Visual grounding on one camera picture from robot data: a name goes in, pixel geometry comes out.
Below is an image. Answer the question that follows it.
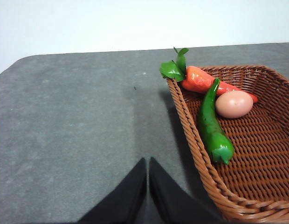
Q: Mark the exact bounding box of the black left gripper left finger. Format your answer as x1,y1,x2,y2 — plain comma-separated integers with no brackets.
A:
78,157,149,224

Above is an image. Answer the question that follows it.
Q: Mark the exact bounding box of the orange carrot with green leaves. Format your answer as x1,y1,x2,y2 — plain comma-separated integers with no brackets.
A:
159,46,259,103

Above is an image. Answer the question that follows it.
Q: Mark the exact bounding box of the pale brown egg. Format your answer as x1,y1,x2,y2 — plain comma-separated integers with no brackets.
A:
215,90,254,119

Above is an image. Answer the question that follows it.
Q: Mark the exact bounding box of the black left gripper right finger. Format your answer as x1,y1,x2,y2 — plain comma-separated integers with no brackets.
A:
149,156,226,224

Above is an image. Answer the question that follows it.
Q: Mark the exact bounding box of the green chili pepper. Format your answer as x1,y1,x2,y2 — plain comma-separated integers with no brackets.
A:
197,77,235,165

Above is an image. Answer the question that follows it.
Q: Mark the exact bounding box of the brown wicker basket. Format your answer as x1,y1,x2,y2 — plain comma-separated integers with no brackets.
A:
166,64,289,224

